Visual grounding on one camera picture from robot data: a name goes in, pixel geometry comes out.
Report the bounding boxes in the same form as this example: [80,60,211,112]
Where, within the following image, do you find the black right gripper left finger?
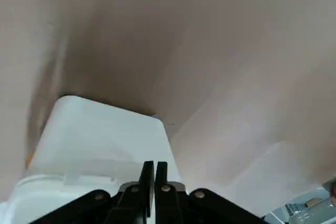
[28,160,155,224]

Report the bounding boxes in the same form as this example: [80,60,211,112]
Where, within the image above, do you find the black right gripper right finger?
[154,161,266,224]

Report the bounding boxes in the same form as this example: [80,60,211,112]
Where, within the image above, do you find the clear plastic box lid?
[25,94,184,190]

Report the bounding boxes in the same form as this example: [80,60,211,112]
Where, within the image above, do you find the white preservation box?
[0,174,119,224]

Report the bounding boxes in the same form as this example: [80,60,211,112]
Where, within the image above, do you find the grey electronic device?
[262,179,336,224]

